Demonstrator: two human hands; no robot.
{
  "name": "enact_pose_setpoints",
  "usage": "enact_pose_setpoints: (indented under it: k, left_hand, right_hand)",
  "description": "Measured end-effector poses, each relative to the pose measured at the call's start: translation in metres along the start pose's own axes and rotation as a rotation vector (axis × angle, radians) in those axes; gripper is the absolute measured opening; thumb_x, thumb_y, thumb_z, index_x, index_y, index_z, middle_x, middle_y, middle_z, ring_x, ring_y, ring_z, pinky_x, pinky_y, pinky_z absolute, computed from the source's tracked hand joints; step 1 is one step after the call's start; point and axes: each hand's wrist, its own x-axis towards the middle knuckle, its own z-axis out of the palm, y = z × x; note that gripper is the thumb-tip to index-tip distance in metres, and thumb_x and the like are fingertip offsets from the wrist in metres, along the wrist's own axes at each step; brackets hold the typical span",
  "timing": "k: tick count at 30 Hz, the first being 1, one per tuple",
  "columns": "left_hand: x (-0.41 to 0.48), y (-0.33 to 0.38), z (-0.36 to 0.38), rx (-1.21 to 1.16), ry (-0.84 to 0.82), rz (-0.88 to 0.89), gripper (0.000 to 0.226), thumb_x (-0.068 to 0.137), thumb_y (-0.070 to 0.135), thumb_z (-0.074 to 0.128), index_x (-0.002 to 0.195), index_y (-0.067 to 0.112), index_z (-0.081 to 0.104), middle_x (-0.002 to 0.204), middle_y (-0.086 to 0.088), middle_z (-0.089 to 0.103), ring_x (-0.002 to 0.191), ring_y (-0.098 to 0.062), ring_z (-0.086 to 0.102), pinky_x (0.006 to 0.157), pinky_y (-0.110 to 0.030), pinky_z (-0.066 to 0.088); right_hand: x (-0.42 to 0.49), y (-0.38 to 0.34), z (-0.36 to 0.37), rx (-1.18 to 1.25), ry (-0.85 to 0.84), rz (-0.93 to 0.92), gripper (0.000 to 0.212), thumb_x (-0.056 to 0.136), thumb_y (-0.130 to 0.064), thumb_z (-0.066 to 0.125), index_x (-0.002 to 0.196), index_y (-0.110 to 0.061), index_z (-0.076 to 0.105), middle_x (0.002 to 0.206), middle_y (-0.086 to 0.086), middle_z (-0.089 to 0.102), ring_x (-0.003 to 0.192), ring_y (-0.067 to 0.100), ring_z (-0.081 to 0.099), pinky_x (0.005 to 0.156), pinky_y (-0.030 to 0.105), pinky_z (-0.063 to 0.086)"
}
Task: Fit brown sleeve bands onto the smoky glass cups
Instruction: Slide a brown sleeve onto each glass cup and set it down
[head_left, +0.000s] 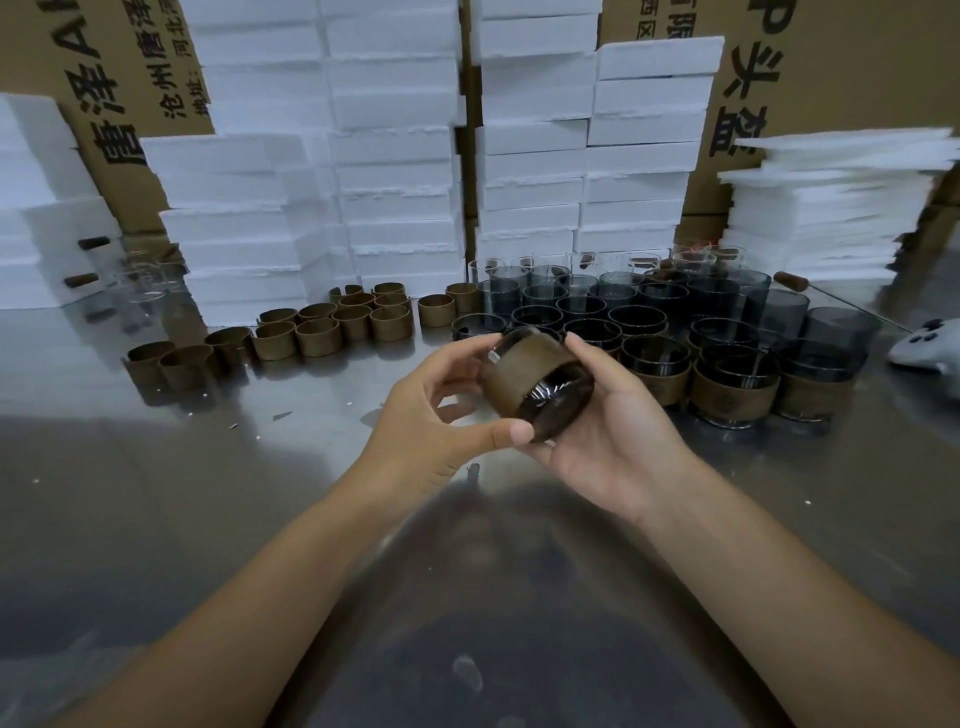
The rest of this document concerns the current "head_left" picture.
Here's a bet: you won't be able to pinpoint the person's left hand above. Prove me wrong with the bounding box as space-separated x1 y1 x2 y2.
359 333 535 511

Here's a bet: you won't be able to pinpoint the person's right hand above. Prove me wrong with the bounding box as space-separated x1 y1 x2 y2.
517 332 699 526

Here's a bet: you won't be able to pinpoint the smoky transparent plastic cup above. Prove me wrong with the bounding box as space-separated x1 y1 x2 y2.
607 303 669 339
689 344 781 430
688 317 759 350
451 312 510 343
479 326 595 444
620 333 693 406
509 303 565 331
562 318 624 359
772 341 856 423

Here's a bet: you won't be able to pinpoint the group of brown sleeve rings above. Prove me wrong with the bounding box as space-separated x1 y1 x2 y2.
123 281 483 393

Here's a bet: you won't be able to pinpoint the cluster of transparent plastic cups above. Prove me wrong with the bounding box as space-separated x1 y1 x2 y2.
468 243 883 369

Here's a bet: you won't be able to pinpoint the bunch of clear plastic cups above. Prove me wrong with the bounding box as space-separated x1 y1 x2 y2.
104 251 189 301

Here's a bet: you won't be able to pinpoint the person's right forearm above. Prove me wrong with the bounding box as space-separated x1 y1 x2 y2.
637 457 960 728

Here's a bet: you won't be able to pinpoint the person's left forearm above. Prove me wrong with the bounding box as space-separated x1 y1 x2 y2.
56 464 406 728

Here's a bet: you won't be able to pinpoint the tall stack white foam blocks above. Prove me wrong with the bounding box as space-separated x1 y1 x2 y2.
140 0 466 328

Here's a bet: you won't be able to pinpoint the stepped stack white foam blocks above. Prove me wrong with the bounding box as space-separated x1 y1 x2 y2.
473 0 725 260

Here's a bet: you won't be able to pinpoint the stack of thin foam sheets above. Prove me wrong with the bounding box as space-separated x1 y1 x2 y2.
718 127 960 285

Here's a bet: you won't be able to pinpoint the white game controller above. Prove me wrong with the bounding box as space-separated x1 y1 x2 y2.
888 318 960 399

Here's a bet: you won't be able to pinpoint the stack of white foam blocks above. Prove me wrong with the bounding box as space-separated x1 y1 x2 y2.
0 92 123 310

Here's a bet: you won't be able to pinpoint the large printed cardboard box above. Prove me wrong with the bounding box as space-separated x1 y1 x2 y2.
599 0 960 215

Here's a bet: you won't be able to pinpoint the brown-handled metal rod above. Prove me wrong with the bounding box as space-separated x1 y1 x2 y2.
774 271 913 333

